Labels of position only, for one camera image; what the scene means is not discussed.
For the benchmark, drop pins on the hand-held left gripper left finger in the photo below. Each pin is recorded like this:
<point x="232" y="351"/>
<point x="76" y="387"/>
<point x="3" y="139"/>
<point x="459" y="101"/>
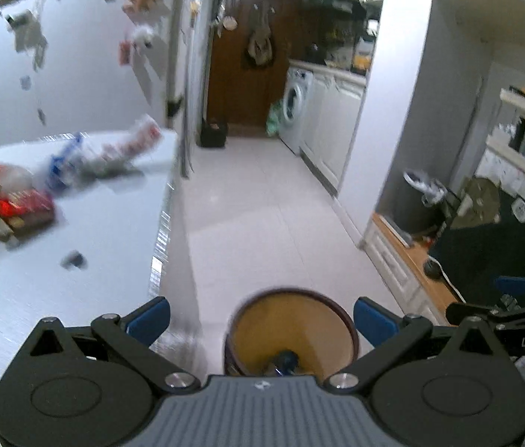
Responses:
<point x="148" y="320"/>

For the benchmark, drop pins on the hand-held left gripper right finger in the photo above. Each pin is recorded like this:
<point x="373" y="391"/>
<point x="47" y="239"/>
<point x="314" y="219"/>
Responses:
<point x="374" y="321"/>

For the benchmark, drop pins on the blue white plastic bag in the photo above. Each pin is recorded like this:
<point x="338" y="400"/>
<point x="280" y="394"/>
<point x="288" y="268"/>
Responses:
<point x="64" y="163"/>

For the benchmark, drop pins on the red white plastic bag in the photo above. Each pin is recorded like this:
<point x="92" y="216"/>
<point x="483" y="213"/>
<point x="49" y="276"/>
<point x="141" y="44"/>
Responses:
<point x="136" y="139"/>

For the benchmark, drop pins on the black printed cloth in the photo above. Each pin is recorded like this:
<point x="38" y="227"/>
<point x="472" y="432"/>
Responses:
<point x="476" y="251"/>

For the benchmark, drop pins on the black round object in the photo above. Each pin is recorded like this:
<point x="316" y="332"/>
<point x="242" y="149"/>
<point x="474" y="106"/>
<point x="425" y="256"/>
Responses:
<point x="433" y="270"/>

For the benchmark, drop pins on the white low cabinet wooden top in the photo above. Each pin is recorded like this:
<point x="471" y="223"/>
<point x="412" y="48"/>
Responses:
<point x="395" y="265"/>

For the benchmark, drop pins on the grey bin with white liner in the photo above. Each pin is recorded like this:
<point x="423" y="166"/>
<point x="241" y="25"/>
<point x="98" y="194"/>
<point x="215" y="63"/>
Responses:
<point x="418" y="209"/>

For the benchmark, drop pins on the black floor bin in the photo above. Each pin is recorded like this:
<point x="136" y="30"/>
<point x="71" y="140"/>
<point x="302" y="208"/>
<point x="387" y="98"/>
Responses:
<point x="214" y="134"/>

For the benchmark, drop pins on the white kitchen base cabinets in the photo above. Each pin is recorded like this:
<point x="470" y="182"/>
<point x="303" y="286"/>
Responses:
<point x="337" y="125"/>

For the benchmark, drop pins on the green plastic bag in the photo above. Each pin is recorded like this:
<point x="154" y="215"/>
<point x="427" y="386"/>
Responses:
<point x="275" y="121"/>

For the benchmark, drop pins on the white washing machine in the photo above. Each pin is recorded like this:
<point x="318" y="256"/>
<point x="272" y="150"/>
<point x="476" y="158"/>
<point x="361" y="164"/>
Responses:
<point x="296" y="111"/>

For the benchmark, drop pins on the brown wooden door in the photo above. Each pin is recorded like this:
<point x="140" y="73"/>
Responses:
<point x="239" y="93"/>

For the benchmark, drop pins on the yellow countertop item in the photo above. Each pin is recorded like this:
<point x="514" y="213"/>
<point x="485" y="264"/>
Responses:
<point x="361" y="60"/>

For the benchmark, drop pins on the white refrigerator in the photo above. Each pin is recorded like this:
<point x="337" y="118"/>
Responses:
<point x="183" y="56"/>

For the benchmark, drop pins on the pink hanging tag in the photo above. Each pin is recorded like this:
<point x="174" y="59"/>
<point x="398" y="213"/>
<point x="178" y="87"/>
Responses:
<point x="125" y="52"/>

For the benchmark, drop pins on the white sheep plush toy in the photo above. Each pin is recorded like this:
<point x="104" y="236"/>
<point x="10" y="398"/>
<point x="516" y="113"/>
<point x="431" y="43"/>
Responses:
<point x="143" y="38"/>

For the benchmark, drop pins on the hanging cloth bag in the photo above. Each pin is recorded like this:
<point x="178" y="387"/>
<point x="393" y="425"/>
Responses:
<point x="258" y="46"/>

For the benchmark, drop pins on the white hanging ladle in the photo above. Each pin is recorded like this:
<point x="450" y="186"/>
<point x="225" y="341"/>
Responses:
<point x="229" y="22"/>

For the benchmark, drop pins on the wooden toy plane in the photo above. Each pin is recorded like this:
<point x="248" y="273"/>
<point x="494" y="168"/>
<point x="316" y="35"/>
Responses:
<point x="140" y="2"/>

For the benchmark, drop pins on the black range hood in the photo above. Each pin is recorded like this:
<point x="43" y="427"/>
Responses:
<point x="337" y="2"/>

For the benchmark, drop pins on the small grey wall card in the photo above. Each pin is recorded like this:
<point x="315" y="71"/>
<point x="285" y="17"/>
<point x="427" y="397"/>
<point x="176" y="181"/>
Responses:
<point x="25" y="83"/>

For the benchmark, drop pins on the hanging wall photo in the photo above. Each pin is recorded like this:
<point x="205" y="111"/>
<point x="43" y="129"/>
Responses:
<point x="20" y="18"/>

